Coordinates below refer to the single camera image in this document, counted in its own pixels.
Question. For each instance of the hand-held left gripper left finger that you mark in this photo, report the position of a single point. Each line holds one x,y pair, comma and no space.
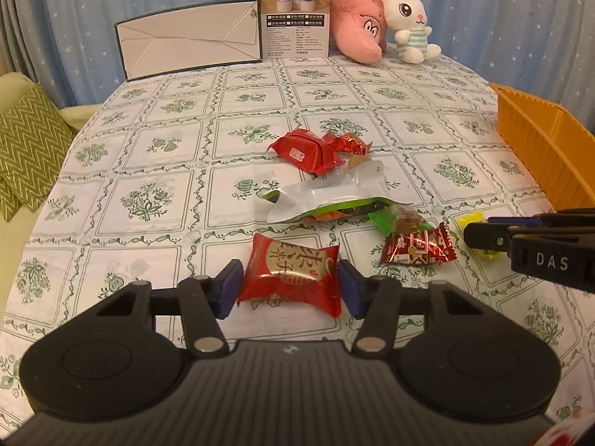
231,288

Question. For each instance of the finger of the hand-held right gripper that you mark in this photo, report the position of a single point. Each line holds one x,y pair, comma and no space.
511,220
488,237

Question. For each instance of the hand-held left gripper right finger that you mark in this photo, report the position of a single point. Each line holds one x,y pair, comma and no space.
351,292

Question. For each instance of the yellow candy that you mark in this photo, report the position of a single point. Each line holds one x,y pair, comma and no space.
472,219

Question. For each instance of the large red snack packet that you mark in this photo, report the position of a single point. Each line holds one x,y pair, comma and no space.
288,278

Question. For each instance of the orange plastic bin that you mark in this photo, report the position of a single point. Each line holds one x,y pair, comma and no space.
544,148

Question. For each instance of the small shiny red snack packet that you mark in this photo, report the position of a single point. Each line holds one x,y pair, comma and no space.
351,143

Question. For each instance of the plain red snack packet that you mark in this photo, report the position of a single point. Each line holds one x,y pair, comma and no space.
302,151

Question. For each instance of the dark red foil snack packet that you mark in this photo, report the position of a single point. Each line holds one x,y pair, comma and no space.
413,247

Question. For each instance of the green wrapped snack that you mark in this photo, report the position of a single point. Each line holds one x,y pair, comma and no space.
404,218

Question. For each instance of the green and white snack bag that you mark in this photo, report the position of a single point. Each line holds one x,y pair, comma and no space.
302,200

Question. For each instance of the clear plastic snack packet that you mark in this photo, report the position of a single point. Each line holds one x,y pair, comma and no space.
367,174

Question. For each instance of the green floral tablecloth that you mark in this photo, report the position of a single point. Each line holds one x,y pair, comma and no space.
186,158

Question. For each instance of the blue star curtain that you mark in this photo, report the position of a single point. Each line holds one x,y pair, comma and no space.
511,9

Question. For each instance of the white bunny plush toy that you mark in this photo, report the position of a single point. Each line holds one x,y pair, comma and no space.
409,23

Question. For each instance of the green zigzag cushion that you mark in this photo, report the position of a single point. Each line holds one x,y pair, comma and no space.
28,148

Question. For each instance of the pink plush toy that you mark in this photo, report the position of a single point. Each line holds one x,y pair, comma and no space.
358,23

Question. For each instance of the white box with green edge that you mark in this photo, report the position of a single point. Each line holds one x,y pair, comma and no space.
186,39

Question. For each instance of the brown and white product box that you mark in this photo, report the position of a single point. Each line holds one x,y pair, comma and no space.
295,14

